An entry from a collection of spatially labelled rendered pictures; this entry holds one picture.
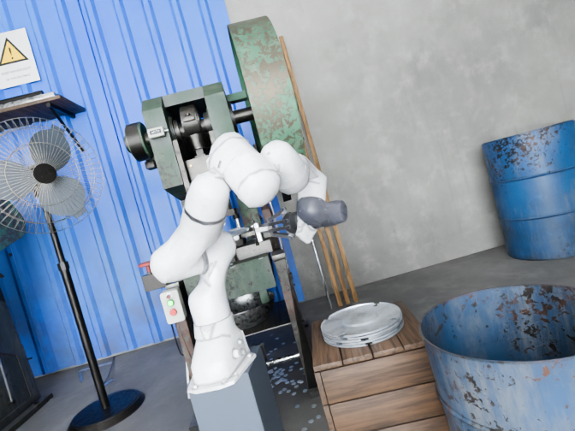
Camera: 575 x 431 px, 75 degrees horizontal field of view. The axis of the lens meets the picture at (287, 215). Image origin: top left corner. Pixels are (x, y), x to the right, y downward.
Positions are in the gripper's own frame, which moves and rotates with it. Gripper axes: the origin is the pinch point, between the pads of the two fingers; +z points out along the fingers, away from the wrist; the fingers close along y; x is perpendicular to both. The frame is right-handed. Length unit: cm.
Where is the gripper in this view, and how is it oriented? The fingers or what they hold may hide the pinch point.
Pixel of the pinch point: (263, 228)
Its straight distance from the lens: 152.3
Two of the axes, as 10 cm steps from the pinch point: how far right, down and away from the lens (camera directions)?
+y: -2.9, -9.6, -0.7
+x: -5.9, 2.3, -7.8
